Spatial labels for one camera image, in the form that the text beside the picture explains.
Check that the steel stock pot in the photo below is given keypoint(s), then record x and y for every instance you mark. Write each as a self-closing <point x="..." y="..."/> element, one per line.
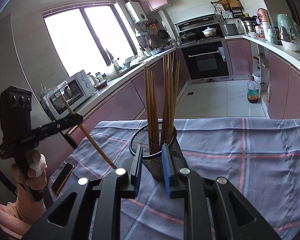
<point x="249" y="26"/>

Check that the white bowl under plastic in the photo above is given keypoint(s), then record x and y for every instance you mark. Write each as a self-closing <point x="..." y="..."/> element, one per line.
<point x="291" y="45"/>

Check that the dark red bowl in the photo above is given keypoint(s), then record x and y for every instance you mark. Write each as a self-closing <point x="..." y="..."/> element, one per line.
<point x="100" y="85"/>

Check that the black wall rack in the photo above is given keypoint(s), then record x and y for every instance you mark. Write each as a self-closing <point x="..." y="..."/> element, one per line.
<point x="233" y="12"/>

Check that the red-ended bamboo chopstick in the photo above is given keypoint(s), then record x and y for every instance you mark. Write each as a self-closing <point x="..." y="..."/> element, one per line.
<point x="95" y="145"/>

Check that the hanging frying pan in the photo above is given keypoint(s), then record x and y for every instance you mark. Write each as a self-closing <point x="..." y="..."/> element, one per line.
<point x="163" y="34"/>

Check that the steel range hood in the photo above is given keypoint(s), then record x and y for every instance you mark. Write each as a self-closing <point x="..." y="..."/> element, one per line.
<point x="197" y="23"/>

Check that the black wok with lid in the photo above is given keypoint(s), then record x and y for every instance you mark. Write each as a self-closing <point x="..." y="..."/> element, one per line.
<point x="188" y="37"/>

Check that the plastic oil bottle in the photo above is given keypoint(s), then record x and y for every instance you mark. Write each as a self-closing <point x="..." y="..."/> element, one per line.
<point x="253" y="91"/>

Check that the black mesh utensil holder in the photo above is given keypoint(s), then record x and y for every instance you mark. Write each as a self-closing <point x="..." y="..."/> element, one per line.
<point x="151" y="166"/>

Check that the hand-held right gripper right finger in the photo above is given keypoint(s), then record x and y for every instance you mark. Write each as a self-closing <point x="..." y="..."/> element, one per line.
<point x="166" y="172"/>

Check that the person's left hand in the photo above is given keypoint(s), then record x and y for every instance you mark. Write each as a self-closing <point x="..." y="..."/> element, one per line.
<point x="37" y="175"/>

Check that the bundle of bamboo chopsticks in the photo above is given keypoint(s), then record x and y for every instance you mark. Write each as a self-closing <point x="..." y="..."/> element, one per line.
<point x="168" y="92"/>

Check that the kitchen window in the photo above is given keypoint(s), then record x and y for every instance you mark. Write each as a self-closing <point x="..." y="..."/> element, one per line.
<point x="77" y="40"/>

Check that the white casserole pot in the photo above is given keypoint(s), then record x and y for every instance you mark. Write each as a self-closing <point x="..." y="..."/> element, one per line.
<point x="210" y="32"/>

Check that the white wall water heater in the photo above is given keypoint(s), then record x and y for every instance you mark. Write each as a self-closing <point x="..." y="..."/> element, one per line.
<point x="136" y="12"/>

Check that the copper pink thermos jug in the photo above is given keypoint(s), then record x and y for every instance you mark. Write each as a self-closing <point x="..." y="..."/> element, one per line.
<point x="263" y="16"/>

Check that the white microwave oven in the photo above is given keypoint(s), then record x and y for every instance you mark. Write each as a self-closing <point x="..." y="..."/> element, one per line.
<point x="75" y="90"/>

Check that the wooden cutting board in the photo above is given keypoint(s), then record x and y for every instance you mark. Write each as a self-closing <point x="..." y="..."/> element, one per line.
<point x="232" y="1"/>

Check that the person's left forearm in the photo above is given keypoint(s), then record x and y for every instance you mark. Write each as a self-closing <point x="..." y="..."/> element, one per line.
<point x="27" y="205"/>

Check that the blue checked tablecloth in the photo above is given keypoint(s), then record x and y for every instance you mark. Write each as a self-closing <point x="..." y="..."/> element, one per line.
<point x="240" y="160"/>

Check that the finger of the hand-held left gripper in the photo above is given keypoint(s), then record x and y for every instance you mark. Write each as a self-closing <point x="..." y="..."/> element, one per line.
<point x="65" y="124"/>

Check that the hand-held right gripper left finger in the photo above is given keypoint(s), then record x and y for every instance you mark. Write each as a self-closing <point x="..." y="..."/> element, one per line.
<point x="138" y="172"/>

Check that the white bucket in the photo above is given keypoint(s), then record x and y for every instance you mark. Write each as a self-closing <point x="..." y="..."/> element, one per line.
<point x="257" y="76"/>

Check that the green appliance under plastic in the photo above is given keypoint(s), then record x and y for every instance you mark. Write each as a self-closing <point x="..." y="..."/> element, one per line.
<point x="290" y="27"/>

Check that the black built-in oven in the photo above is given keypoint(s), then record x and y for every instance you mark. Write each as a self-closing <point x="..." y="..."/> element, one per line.
<point x="205" y="60"/>

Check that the smartphone with orange case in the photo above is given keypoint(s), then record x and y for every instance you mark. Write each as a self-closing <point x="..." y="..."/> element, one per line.
<point x="62" y="177"/>

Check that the silver rice cooker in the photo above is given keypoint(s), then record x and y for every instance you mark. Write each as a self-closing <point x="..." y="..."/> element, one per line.
<point x="230" y="29"/>

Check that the pink kitchen base cabinets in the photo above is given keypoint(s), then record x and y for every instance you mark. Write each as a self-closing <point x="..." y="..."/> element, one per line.
<point x="115" y="97"/>

